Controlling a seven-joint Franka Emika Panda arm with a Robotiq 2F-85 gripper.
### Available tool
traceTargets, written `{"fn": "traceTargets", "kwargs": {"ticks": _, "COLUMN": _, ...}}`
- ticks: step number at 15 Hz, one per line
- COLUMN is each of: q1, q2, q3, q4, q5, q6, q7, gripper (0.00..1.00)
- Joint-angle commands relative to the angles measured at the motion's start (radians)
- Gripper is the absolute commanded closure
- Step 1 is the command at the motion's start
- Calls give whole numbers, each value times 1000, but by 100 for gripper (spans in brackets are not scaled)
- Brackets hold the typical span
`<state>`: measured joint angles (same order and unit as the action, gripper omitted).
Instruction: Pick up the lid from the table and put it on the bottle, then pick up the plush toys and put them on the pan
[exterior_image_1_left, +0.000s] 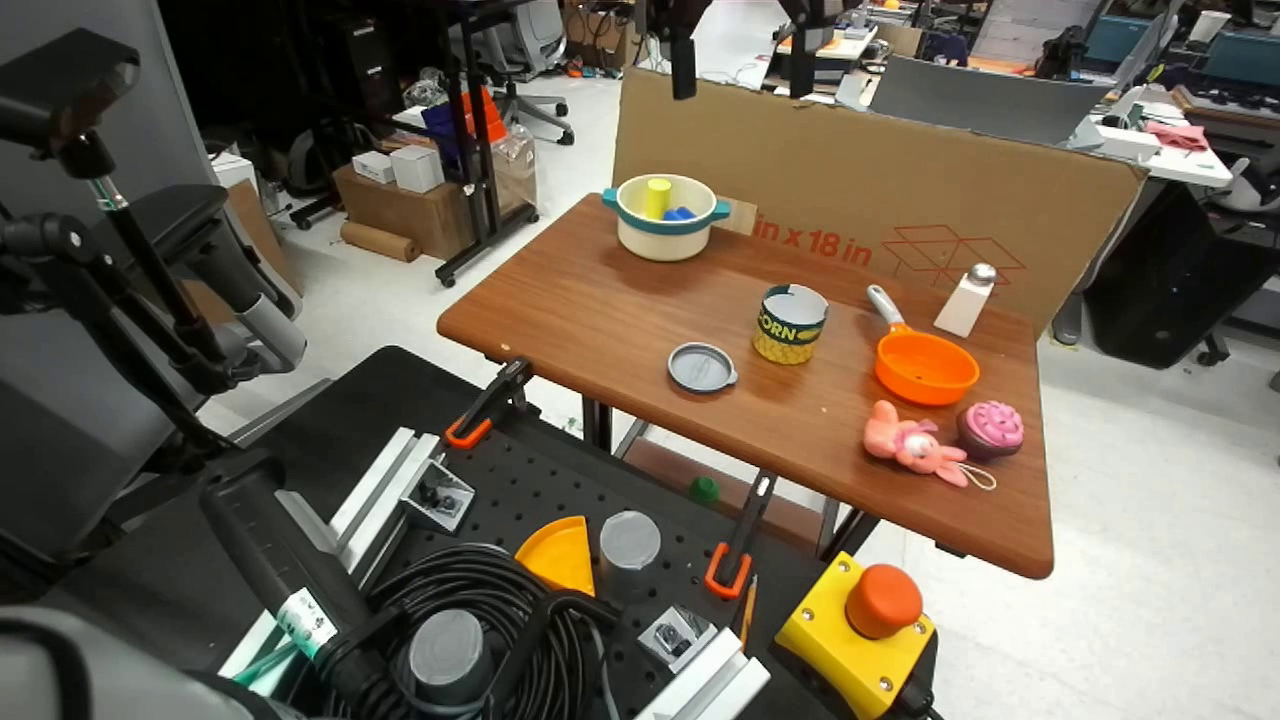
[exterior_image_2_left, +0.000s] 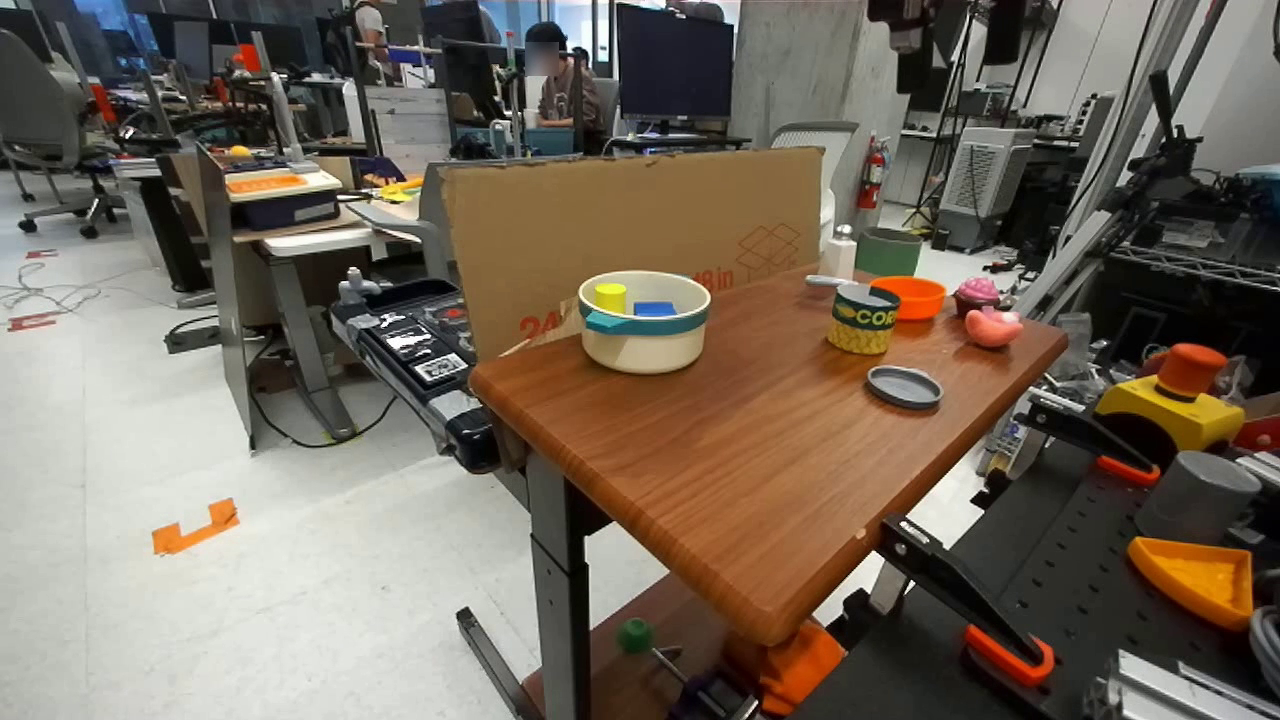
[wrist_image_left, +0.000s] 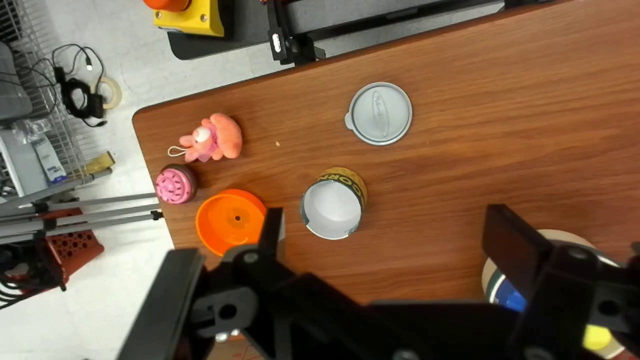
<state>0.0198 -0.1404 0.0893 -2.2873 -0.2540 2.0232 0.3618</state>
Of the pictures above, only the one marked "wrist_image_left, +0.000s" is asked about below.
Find pink plush toy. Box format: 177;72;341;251
166;113;243;167

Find wooden table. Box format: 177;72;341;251
129;0;640;360

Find red perforated bracket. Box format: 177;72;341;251
38;229;105;292

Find blue toy block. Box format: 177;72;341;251
495;279;530;317

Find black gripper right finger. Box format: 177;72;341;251
484;202;640;360

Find black cable bundle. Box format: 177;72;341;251
49;43;112;128

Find cream pot teal handles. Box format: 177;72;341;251
479;229;640;360

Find yellow corn can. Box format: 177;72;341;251
297;167;368;242

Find silver camera tripod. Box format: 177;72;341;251
0;191;166;246

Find black clamp orange handle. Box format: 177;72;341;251
265;0;327;69

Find clear tape roll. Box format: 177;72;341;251
96;74;125;113

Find yellow toy block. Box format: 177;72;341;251
579;322;615;354

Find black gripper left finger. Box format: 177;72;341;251
118;206;301;360

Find yellow emergency stop button box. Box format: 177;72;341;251
142;0;227;40

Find pink frosted toy donut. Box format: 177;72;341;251
154;165;199;209

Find black perforated breadboard table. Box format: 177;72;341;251
166;0;556;62

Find grey round plastic lid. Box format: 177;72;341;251
341;81;415;148

